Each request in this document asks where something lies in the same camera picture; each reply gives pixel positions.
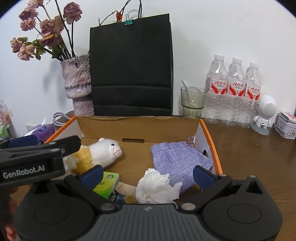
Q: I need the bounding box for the green tissue packet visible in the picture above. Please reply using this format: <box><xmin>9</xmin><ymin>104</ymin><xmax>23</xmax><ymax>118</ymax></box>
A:
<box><xmin>93</xmin><ymin>171</ymin><xmax>120</xmax><ymax>199</ymax></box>

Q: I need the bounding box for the white tissue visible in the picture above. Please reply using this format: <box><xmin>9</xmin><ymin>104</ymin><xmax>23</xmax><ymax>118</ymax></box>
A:
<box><xmin>135</xmin><ymin>168</ymin><xmax>183</xmax><ymax>204</ymax></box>

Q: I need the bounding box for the red pumpkin cardboard box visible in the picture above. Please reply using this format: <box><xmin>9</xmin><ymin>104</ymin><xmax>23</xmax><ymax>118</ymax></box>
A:
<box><xmin>50</xmin><ymin>116</ymin><xmax>222</xmax><ymax>204</ymax></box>

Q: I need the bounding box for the purple tissue pack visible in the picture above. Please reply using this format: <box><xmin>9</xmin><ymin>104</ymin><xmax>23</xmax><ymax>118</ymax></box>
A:
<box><xmin>24</xmin><ymin>114</ymin><xmax>55</xmax><ymax>145</ymax></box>

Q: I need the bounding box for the dried pink roses bouquet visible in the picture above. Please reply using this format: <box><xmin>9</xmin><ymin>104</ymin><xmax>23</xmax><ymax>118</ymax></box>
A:
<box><xmin>10</xmin><ymin>1</ymin><xmax>83</xmax><ymax>61</ymax></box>

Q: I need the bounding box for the clear water bottle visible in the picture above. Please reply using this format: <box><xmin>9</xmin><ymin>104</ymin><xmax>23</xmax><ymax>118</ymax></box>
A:
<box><xmin>237</xmin><ymin>62</ymin><xmax>262</xmax><ymax>128</ymax></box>
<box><xmin>221</xmin><ymin>58</ymin><xmax>246</xmax><ymax>127</ymax></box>
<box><xmin>202</xmin><ymin>54</ymin><xmax>228</xmax><ymax>124</ymax></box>

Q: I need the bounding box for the lavender power cable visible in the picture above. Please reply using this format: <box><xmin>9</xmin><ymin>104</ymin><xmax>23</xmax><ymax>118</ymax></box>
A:
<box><xmin>52</xmin><ymin>111</ymin><xmax>72</xmax><ymax>128</ymax></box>

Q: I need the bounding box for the teal binder clip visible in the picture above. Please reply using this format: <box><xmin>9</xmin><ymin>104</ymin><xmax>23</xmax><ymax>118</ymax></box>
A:
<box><xmin>125</xmin><ymin>14</ymin><xmax>134</xmax><ymax>26</ymax></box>

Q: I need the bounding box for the green tinted glass cup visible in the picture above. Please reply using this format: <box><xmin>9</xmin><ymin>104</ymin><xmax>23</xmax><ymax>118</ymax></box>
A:
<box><xmin>181</xmin><ymin>86</ymin><xmax>208</xmax><ymax>118</ymax></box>

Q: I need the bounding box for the middle clear water bottle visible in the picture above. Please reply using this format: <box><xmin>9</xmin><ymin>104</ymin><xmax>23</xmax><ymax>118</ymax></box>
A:
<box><xmin>221</xmin><ymin>58</ymin><xmax>246</xmax><ymax>127</ymax></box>

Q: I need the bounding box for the purple woven cloth pouch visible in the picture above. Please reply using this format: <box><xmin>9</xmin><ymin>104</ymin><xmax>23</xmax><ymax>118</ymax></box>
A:
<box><xmin>151</xmin><ymin>141</ymin><xmax>214</xmax><ymax>193</ymax></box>

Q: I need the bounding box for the white spoon in cup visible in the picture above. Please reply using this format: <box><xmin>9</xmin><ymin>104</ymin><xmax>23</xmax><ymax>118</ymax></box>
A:
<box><xmin>181</xmin><ymin>79</ymin><xmax>193</xmax><ymax>109</ymax></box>

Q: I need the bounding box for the white yellow plush sheep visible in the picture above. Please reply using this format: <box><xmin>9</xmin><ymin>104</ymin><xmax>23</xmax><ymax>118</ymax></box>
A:
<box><xmin>63</xmin><ymin>138</ymin><xmax>122</xmax><ymax>175</ymax></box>

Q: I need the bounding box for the black paper shopping bag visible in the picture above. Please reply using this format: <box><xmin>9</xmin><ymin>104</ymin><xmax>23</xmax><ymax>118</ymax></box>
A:
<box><xmin>89</xmin><ymin>11</ymin><xmax>174</xmax><ymax>116</ymax></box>

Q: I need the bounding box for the white robot figurine speaker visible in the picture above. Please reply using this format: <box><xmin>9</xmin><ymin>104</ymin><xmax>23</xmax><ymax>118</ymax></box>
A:
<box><xmin>251</xmin><ymin>94</ymin><xmax>276</xmax><ymax>136</ymax></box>

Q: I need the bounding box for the left clear water bottle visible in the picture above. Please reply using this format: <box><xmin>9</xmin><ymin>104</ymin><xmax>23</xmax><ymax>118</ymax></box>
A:
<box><xmin>202</xmin><ymin>54</ymin><xmax>228</xmax><ymax>124</ymax></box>

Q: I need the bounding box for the person hand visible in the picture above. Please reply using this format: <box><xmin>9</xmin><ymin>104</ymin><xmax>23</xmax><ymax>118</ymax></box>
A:
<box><xmin>1</xmin><ymin>187</ymin><xmax>18</xmax><ymax>241</ymax></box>

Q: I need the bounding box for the right clear water bottle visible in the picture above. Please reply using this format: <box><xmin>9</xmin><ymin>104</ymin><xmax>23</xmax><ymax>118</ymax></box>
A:
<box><xmin>237</xmin><ymin>62</ymin><xmax>262</xmax><ymax>128</ymax></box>

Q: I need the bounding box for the mottled purple ceramic vase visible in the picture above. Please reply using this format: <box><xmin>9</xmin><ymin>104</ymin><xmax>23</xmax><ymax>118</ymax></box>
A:
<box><xmin>61</xmin><ymin>54</ymin><xmax>94</xmax><ymax>116</ymax></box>

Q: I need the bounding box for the small decorated tin box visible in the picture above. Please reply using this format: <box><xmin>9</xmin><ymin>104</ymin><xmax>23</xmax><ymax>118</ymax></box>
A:
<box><xmin>274</xmin><ymin>111</ymin><xmax>296</xmax><ymax>140</ymax></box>

